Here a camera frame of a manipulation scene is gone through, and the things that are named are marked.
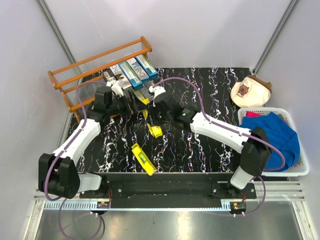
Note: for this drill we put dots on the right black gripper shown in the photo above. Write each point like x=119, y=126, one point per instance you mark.
x=151, y=118

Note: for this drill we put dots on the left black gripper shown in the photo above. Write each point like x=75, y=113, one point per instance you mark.
x=135, y=105

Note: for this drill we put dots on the yellow toothpaste box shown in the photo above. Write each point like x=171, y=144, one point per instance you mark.
x=141, y=97
x=155, y=131
x=143, y=159

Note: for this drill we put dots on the blue toothpaste box with label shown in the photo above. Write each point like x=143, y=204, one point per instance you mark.
x=131, y=75

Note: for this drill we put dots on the silver black toothpaste box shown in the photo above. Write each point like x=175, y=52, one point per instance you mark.
x=120, y=76

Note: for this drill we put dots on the silver toothpaste box angled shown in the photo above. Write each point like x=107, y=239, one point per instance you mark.
x=152, y=89

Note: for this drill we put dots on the blue toothpaste box plain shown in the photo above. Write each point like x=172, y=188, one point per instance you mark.
x=138, y=69

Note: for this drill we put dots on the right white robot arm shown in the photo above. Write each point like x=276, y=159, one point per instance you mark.
x=252, y=145

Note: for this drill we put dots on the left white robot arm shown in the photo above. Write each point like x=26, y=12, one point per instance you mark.
x=58, y=176

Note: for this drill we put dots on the orange wooden shelf rack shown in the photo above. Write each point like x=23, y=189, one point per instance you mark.
x=91, y=69

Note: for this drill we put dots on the pink cloth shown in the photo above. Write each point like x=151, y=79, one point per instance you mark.
x=251, y=114

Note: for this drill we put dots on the blue cloth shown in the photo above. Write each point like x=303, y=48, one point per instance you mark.
x=279, y=134

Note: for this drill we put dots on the white plastic basket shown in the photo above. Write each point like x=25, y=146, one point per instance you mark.
x=301, y=168

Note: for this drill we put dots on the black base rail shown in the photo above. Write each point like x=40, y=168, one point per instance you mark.
x=169, y=191

